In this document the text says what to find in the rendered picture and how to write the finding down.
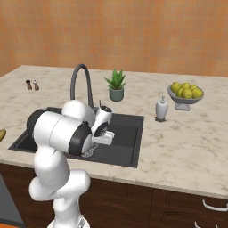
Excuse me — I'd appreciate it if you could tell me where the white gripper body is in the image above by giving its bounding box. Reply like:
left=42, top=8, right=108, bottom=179
left=92, top=130, right=116, bottom=146

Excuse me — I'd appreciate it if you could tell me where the dark grey sink basin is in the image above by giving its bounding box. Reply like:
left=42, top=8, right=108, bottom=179
left=8, top=106, right=145, bottom=169

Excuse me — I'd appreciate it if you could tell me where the dark grey curved faucet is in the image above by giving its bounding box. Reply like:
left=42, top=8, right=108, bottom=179
left=69, top=63, right=95, bottom=110

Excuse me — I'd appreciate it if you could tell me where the yellow banana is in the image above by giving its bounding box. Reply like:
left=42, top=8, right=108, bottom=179
left=0, top=128, right=7, bottom=143

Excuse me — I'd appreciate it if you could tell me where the green plant in grey pot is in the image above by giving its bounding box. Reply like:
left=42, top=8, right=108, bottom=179
left=103, top=69, right=127, bottom=103

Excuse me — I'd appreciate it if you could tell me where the white soap dispenser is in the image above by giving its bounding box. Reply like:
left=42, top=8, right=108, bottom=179
left=155, top=95, right=169, bottom=123

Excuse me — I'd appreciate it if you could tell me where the dark wood cabinet door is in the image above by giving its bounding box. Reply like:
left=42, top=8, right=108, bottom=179
left=0, top=163, right=59, bottom=228
left=77, top=177, right=155, bottom=228

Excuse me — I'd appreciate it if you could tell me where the grey fruit bowl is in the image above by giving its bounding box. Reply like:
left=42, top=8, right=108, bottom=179
left=167, top=85, right=205, bottom=112

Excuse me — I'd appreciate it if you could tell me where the brown salt shaker white cap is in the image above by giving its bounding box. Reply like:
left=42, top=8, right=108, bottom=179
left=32, top=79, right=40, bottom=92

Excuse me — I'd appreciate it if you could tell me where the dark wood drawer front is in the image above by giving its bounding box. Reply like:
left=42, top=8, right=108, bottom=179
left=148, top=187, right=228, bottom=228

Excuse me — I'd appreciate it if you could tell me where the dark grey appliance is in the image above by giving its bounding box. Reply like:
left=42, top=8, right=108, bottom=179
left=0, top=173, right=27, bottom=228

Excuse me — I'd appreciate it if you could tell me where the white curved drawer handle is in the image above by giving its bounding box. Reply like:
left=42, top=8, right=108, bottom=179
left=202, top=199, right=228, bottom=213
left=193, top=220, right=221, bottom=228

